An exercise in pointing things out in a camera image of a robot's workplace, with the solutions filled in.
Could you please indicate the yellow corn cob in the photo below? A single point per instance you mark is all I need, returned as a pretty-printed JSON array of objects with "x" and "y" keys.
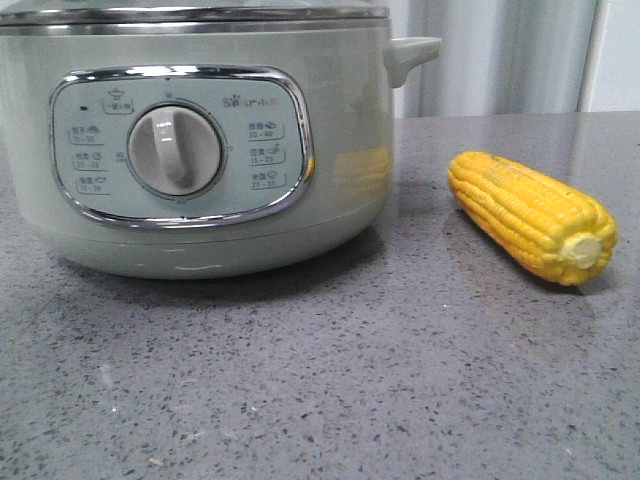
[{"x": 551, "y": 229}]

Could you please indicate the glass pot lid steel rim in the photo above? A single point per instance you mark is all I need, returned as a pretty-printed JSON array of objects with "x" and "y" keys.
[{"x": 50, "y": 13}]

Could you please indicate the pale green electric pot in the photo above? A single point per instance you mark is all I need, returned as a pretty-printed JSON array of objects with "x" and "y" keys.
[{"x": 201, "y": 149}]

